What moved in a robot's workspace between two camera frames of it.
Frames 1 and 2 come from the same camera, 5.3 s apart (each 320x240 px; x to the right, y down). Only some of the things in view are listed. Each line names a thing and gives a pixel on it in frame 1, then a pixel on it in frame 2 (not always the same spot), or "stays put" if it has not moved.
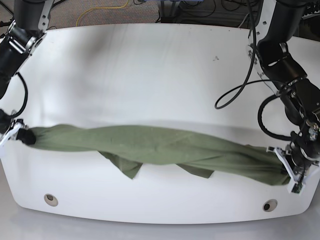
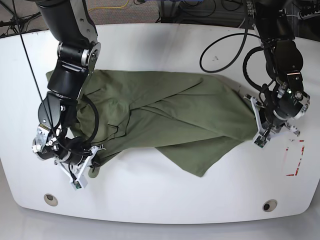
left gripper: [27, 136] -> [70, 156]
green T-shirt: [204, 156] -> [194, 119]
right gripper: [304, 151] -> [285, 103]
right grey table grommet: [270, 205] stays put
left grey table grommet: [51, 200] stays put
